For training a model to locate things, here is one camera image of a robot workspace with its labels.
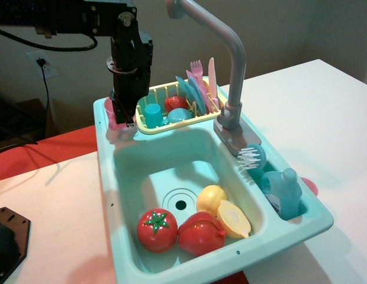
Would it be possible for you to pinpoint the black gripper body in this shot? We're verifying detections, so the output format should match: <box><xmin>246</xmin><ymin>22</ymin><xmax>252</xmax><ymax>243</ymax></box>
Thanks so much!
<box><xmin>107</xmin><ymin>12</ymin><xmax>153</xmax><ymax>118</ymax></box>

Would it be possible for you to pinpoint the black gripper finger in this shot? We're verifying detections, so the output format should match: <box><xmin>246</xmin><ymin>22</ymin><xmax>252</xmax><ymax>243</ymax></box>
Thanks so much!
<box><xmin>115</xmin><ymin>112</ymin><xmax>135</xmax><ymax>128</ymax></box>

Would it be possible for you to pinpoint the pink toy cup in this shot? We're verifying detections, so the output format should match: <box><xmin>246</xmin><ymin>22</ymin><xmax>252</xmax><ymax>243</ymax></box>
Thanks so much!
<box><xmin>104</xmin><ymin>98</ymin><xmax>137</xmax><ymax>138</ymax></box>

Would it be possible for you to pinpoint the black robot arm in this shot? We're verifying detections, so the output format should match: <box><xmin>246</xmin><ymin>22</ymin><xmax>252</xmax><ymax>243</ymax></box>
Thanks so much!
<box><xmin>0</xmin><ymin>1</ymin><xmax>153</xmax><ymax>127</ymax></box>

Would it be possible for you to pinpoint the teal toy cup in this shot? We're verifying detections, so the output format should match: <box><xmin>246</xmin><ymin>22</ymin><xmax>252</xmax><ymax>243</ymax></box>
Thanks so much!
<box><xmin>144</xmin><ymin>104</ymin><xmax>163</xmax><ymax>129</ymax></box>

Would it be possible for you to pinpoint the yellow dish rack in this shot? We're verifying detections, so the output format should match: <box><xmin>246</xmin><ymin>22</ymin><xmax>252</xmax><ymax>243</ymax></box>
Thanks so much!
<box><xmin>135</xmin><ymin>81</ymin><xmax>226</xmax><ymax>134</ymax></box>

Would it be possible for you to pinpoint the teal toy bowl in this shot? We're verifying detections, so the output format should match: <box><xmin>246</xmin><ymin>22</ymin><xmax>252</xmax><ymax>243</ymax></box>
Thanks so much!
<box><xmin>166</xmin><ymin>108</ymin><xmax>192</xmax><ymax>124</ymax></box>

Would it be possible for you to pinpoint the pink toy fork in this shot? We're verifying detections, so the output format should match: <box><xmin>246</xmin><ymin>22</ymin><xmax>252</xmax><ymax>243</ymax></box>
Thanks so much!
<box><xmin>190</xmin><ymin>60</ymin><xmax>215</xmax><ymax>112</ymax></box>

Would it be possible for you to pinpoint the blue toy plate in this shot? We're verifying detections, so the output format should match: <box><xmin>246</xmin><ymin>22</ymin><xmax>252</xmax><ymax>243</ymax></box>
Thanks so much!
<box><xmin>188</xmin><ymin>78</ymin><xmax>207</xmax><ymax>115</ymax></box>
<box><xmin>176</xmin><ymin>76</ymin><xmax>199</xmax><ymax>114</ymax></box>

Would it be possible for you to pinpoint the pink toy knife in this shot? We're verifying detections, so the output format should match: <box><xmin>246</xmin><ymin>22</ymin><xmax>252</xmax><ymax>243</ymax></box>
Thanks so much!
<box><xmin>208</xmin><ymin>57</ymin><xmax>217</xmax><ymax>99</ymax></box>

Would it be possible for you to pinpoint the grey toy faucet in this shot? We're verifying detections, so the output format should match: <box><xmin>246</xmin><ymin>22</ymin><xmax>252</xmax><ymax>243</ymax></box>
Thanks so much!
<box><xmin>166</xmin><ymin>1</ymin><xmax>261</xmax><ymax>157</ymax></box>

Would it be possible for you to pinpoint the yellow lemon half round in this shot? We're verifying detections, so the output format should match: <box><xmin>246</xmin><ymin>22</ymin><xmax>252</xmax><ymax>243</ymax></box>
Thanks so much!
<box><xmin>196</xmin><ymin>185</ymin><xmax>228</xmax><ymax>217</ymax></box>

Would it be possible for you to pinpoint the red toy tomato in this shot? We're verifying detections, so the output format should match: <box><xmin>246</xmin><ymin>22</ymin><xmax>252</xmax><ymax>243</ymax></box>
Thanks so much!
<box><xmin>137</xmin><ymin>208</ymin><xmax>178</xmax><ymax>253</ymax></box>

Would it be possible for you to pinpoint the red cloth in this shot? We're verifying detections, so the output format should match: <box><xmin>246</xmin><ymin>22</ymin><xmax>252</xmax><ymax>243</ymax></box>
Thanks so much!
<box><xmin>0</xmin><ymin>125</ymin><xmax>97</xmax><ymax>180</ymax></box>

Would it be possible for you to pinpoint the teal scrub brush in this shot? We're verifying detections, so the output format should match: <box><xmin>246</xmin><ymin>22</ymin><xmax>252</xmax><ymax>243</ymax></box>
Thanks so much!
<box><xmin>237</xmin><ymin>143</ymin><xmax>267</xmax><ymax>170</ymax></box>

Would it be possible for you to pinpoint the red toy apple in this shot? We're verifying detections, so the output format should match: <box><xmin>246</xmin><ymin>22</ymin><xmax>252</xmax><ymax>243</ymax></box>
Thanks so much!
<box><xmin>178</xmin><ymin>212</ymin><xmax>227</xmax><ymax>256</ymax></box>

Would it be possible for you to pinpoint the yellow lemon half cut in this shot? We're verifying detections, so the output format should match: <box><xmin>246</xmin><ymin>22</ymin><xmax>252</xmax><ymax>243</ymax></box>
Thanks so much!
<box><xmin>217</xmin><ymin>200</ymin><xmax>252</xmax><ymax>238</ymax></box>

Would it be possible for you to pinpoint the teal toy soap bottle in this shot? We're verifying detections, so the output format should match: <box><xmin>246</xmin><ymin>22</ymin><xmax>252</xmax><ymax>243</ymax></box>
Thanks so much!
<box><xmin>259</xmin><ymin>168</ymin><xmax>302</xmax><ymax>221</ymax></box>

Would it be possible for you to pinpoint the pink round knob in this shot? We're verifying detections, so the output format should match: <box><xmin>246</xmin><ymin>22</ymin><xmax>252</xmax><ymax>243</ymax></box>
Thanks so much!
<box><xmin>301</xmin><ymin>177</ymin><xmax>318</xmax><ymax>196</ymax></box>

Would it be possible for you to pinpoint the black coiled cable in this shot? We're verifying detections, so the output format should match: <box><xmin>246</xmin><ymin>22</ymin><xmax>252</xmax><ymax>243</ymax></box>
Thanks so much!
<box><xmin>0</xmin><ymin>26</ymin><xmax>98</xmax><ymax>51</ymax></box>

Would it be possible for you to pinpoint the white wall outlet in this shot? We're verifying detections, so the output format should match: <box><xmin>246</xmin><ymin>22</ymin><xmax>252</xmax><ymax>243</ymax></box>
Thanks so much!
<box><xmin>26</xmin><ymin>50</ymin><xmax>59</xmax><ymax>79</ymax></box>

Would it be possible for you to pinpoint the black power cord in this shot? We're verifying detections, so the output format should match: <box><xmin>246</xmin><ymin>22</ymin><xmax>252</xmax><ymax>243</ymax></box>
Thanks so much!
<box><xmin>0</xmin><ymin>57</ymin><xmax>60</xmax><ymax>186</ymax></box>

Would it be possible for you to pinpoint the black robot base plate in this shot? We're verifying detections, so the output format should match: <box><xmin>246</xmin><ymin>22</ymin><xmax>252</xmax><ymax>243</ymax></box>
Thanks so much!
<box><xmin>0</xmin><ymin>207</ymin><xmax>31</xmax><ymax>283</ymax></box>

